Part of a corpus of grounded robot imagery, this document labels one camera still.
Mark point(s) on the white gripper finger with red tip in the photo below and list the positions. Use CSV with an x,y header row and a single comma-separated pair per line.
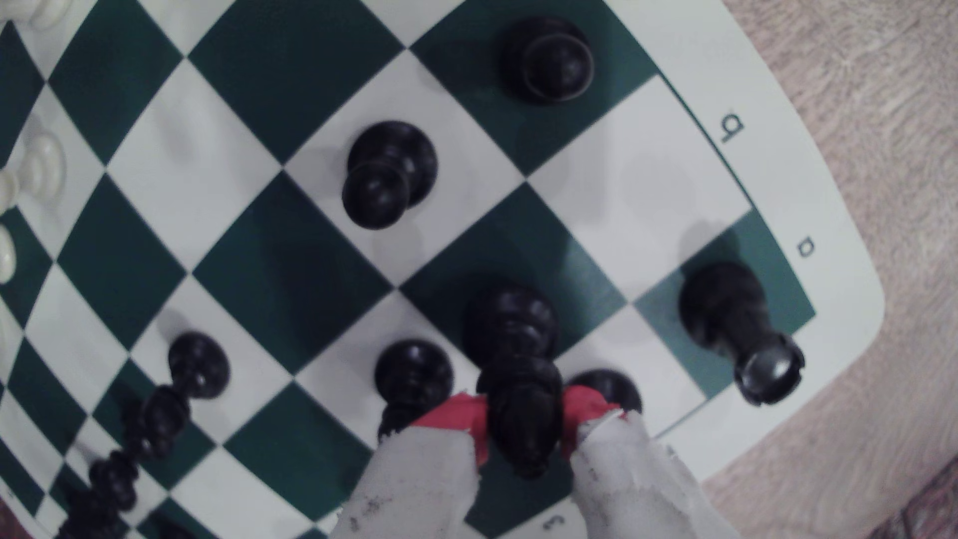
x,y
419,486
636,486

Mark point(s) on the black chess bishop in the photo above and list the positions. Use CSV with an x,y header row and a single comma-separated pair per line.
x,y
520,404

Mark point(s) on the black chess knight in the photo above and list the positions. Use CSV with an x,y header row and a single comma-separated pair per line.
x,y
617,389

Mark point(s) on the black chess pawn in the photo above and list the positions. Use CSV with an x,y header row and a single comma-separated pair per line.
x,y
198,364
550,64
414,374
385,176
112,479

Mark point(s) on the black chess rook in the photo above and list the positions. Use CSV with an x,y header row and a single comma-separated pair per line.
x,y
730,314

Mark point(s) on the green white chess mat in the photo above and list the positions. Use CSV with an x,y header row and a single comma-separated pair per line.
x,y
292,269

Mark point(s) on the white chess pawn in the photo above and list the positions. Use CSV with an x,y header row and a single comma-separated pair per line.
x,y
41,168
4,254

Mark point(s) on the white chess knight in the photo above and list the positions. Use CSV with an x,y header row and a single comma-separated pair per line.
x,y
41,7

